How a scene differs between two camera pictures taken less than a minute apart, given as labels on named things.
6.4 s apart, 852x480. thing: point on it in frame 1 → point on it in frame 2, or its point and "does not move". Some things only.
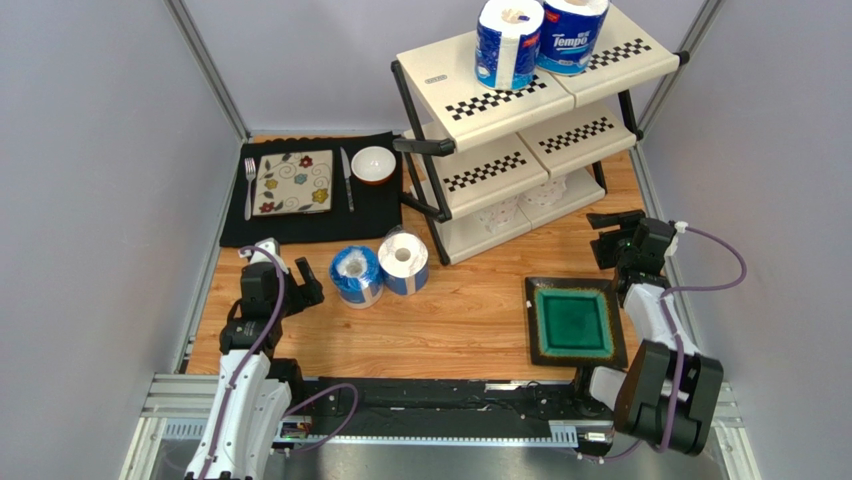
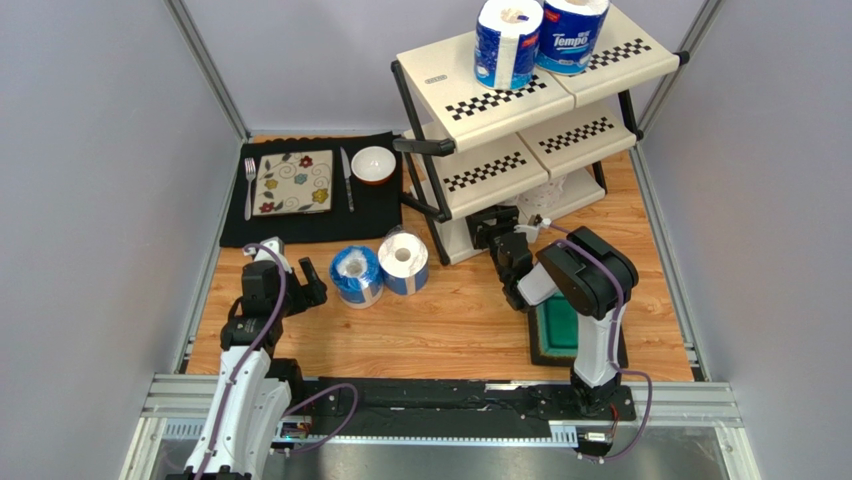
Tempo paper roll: [507, 43] does not move
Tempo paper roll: [570, 34] does not move
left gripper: [309, 294] does not move
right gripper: [619, 237] → [496, 233]
